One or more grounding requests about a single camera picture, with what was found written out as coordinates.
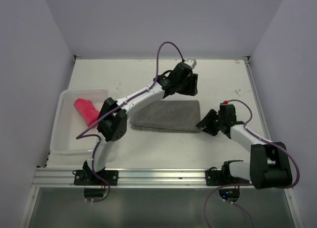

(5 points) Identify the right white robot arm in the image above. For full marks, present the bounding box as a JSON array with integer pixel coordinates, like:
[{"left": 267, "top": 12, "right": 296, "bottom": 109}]
[{"left": 196, "top": 101, "right": 293, "bottom": 189}]

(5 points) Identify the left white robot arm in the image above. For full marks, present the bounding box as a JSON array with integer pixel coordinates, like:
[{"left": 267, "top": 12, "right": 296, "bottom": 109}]
[{"left": 76, "top": 59, "right": 198, "bottom": 185}]

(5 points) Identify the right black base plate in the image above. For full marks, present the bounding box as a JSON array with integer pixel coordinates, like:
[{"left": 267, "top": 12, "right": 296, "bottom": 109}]
[{"left": 205, "top": 166, "right": 241, "bottom": 186}]

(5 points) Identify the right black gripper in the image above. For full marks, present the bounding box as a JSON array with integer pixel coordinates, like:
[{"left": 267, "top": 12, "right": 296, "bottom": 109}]
[{"left": 196, "top": 109, "right": 224, "bottom": 136}]

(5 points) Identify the aluminium mounting rail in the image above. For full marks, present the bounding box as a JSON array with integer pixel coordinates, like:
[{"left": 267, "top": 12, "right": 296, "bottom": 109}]
[{"left": 31, "top": 166, "right": 290, "bottom": 189}]

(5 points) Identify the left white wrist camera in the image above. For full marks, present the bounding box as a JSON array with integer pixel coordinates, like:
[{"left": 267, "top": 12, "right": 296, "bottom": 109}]
[{"left": 184, "top": 59, "right": 197, "bottom": 70}]

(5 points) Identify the clear plastic basket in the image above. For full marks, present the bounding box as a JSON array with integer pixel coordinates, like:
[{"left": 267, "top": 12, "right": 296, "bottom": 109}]
[{"left": 50, "top": 88, "right": 109, "bottom": 155}]

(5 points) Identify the grey towel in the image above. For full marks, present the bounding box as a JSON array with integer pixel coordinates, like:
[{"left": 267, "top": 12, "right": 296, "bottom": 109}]
[{"left": 130, "top": 100, "right": 201, "bottom": 133}]

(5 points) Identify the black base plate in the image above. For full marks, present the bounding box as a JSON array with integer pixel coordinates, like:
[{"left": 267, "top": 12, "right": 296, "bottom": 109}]
[
  {"left": 205, "top": 166, "right": 241, "bottom": 186},
  {"left": 72, "top": 170, "right": 118, "bottom": 186}
]

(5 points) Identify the pink towel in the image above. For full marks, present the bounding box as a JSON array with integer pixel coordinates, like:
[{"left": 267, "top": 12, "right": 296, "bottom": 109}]
[{"left": 74, "top": 98, "right": 100, "bottom": 126}]

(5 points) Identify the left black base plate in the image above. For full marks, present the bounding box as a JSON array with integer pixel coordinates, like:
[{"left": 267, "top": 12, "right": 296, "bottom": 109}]
[{"left": 72, "top": 170, "right": 118, "bottom": 186}]

